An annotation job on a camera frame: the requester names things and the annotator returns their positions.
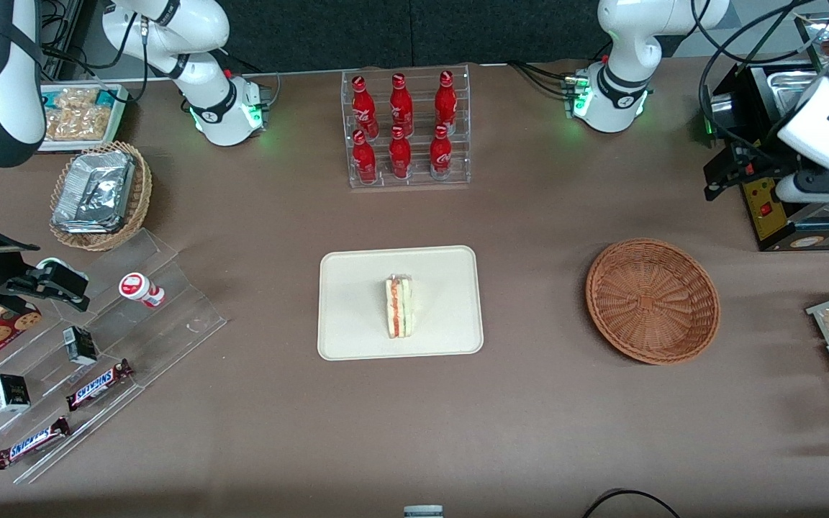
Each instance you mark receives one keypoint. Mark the clear acrylic bottle rack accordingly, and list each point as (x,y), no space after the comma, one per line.
(418,180)

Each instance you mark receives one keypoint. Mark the black machine with yellow panel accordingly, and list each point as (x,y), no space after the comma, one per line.
(781,223)

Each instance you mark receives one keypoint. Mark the brown wicker basket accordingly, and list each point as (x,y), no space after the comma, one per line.
(652,302)

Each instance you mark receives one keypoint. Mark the white snack tray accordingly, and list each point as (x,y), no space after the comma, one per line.
(121,97)

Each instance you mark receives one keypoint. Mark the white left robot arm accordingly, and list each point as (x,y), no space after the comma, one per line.
(630,29)

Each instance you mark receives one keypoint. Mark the small black carton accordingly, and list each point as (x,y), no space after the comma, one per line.
(80,345)
(10,393)

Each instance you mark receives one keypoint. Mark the clear acrylic stepped stand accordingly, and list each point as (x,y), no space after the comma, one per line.
(170,324)

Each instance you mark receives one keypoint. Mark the small grey object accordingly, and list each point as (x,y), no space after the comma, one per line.
(423,512)

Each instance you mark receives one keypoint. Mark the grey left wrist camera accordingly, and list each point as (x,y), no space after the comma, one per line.
(810,188)

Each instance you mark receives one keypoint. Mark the red cola bottle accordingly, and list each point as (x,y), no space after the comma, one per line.
(363,108)
(445,102)
(400,155)
(364,160)
(401,105)
(441,153)

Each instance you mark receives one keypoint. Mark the silver foil pack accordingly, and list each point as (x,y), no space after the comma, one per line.
(94,191)

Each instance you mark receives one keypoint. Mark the Snickers chocolate bar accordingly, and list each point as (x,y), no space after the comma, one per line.
(32,442)
(98,385)

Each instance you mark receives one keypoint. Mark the clear bag of crackers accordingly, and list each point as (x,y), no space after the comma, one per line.
(76,97)
(80,124)

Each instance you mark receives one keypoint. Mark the light tan wicker basket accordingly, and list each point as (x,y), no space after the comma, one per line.
(139,194)

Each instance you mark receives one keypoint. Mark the cream plastic tray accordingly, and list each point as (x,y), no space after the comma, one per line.
(357,302)

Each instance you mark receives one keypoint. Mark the small red white bottle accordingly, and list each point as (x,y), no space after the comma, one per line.
(137,288)

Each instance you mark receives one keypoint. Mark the triangle sandwich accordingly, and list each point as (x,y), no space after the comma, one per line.
(400,306)

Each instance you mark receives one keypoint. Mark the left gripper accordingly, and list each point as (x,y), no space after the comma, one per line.
(755,162)

